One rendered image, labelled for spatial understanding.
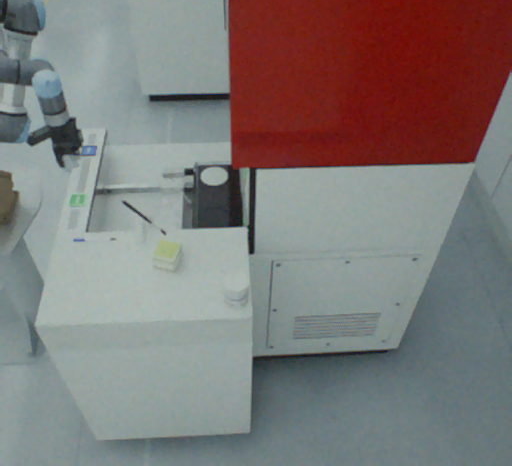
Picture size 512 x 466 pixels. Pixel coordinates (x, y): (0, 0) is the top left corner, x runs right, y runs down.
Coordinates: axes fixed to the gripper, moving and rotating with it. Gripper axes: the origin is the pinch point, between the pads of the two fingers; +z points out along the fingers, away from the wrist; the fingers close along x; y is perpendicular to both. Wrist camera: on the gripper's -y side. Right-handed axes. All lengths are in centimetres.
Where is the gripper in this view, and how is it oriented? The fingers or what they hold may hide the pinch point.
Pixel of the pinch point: (66, 169)
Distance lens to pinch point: 186.1
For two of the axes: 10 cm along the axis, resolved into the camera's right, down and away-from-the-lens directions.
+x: -0.6, -7.3, 6.8
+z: -0.2, 6.8, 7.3
